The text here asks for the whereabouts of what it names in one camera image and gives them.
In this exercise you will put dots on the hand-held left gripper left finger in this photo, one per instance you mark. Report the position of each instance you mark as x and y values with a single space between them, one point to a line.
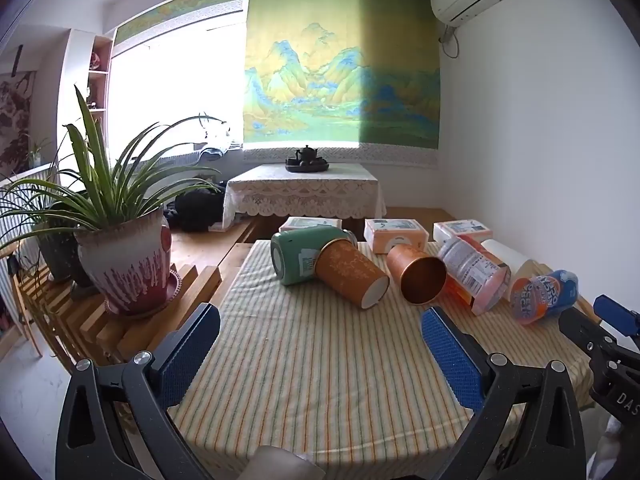
186 360

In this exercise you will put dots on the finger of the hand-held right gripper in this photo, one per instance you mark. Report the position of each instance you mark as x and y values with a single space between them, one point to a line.
582 327
617 312

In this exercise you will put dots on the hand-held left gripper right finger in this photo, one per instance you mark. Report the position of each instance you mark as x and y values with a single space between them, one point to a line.
452 357

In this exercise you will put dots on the blue orange printed plastic cup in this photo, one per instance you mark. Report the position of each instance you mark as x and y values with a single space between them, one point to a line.
542 295

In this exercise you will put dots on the copper metal cup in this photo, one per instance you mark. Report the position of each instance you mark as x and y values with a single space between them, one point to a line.
415 270

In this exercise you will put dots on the white paper cup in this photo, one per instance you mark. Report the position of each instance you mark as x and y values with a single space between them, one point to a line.
510 255

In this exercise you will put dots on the orange patterned paper cup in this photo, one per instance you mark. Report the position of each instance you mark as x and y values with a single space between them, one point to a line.
350 272

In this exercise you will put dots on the green cup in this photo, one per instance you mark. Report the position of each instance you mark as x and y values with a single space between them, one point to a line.
295 257

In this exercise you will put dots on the red pot saucer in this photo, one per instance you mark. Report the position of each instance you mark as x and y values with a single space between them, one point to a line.
165 296

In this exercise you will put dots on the orange labelled plastic bottle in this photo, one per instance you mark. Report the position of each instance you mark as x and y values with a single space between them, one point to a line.
475 272

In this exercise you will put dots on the slatted wooden plant stand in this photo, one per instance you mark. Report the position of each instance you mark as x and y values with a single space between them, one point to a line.
80 322

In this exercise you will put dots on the red white flower pot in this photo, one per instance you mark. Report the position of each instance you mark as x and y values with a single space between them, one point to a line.
125 265

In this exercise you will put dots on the tissue pack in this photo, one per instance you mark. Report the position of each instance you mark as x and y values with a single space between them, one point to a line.
395 234
462 230
310 223

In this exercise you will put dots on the striped tablecloth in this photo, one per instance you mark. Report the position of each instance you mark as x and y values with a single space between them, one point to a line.
325 375

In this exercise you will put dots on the black bag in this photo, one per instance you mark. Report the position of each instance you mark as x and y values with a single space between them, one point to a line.
195 210

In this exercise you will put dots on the dark potted plant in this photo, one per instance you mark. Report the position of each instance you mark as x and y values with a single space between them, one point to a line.
52 250

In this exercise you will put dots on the spider plant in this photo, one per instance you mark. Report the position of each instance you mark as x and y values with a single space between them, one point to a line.
107 180

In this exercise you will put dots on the white lace tablecloth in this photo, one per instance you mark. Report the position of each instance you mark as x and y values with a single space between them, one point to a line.
302 192

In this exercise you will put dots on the folded towel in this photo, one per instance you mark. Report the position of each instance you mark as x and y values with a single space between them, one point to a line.
215 150

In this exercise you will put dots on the black tea tray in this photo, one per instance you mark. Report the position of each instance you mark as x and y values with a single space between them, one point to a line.
307 164

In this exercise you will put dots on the black teapot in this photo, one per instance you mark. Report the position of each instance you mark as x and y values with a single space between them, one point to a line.
305 153

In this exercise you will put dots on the hanging scroll painting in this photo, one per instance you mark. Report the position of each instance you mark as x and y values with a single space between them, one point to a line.
12 115

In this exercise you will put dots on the landscape painting roller blind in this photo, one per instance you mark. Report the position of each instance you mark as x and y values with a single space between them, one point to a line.
340 65

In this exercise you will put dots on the narrow landscape roller blind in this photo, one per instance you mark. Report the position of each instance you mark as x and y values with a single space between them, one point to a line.
180 7

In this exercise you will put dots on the white wall shelf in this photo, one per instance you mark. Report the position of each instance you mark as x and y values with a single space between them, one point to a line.
95 75

